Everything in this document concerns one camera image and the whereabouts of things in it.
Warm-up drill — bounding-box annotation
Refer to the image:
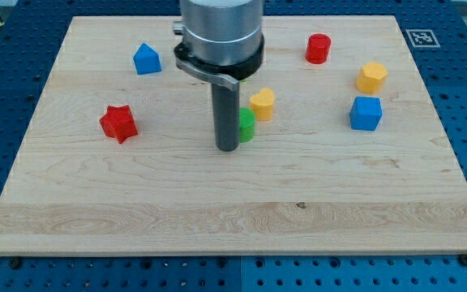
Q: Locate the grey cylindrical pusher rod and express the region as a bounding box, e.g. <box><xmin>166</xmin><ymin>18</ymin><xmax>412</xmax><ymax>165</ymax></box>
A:
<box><xmin>211</xmin><ymin>84</ymin><xmax>240</xmax><ymax>152</ymax></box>

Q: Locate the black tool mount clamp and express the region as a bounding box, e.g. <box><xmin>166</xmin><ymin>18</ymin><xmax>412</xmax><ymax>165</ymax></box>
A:
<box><xmin>174</xmin><ymin>36</ymin><xmax>264</xmax><ymax>91</ymax></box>

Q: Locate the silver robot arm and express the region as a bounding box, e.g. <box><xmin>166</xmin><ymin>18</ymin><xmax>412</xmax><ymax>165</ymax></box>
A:
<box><xmin>173</xmin><ymin>0</ymin><xmax>265</xmax><ymax>152</ymax></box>

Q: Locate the red star block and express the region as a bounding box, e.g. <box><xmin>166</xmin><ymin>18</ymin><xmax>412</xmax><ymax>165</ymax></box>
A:
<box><xmin>99</xmin><ymin>105</ymin><xmax>138</xmax><ymax>144</ymax></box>

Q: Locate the green cylinder block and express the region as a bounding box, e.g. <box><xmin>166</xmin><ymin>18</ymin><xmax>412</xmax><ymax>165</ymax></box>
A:
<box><xmin>239</xmin><ymin>107</ymin><xmax>256</xmax><ymax>143</ymax></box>

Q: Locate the yellow heart block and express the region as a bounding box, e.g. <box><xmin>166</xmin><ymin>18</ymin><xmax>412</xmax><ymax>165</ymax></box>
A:
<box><xmin>250</xmin><ymin>88</ymin><xmax>275</xmax><ymax>121</ymax></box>

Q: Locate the blue pentagon block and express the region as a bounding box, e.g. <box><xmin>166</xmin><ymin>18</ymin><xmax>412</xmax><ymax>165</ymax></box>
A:
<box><xmin>133</xmin><ymin>43</ymin><xmax>162</xmax><ymax>75</ymax></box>

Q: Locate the red cylinder block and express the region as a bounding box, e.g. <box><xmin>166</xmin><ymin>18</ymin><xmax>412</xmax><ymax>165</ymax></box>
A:
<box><xmin>305</xmin><ymin>33</ymin><xmax>332</xmax><ymax>64</ymax></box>

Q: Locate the wooden board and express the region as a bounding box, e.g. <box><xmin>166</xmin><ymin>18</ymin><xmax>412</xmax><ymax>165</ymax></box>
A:
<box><xmin>0</xmin><ymin>15</ymin><xmax>467</xmax><ymax>256</ymax></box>

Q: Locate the blue cube block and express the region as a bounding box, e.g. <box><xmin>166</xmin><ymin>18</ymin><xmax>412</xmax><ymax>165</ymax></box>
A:
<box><xmin>349</xmin><ymin>97</ymin><xmax>383</xmax><ymax>131</ymax></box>

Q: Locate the yellow hexagon block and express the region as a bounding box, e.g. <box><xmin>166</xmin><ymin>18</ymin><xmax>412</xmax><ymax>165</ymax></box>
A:
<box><xmin>356</xmin><ymin>62</ymin><xmax>388</xmax><ymax>94</ymax></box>

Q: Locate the white fiducial marker tag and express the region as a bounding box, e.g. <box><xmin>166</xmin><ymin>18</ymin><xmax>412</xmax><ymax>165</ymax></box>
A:
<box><xmin>405</xmin><ymin>29</ymin><xmax>440</xmax><ymax>49</ymax></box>

